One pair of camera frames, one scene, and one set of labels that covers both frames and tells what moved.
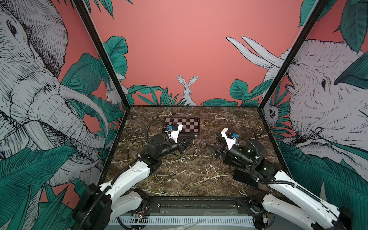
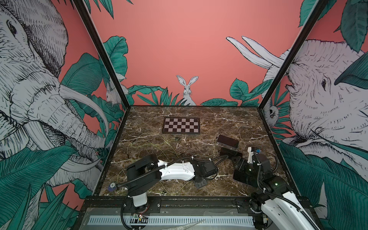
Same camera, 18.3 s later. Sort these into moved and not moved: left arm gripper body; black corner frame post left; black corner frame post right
Moved: left arm gripper body
Not moved: black corner frame post left; black corner frame post right
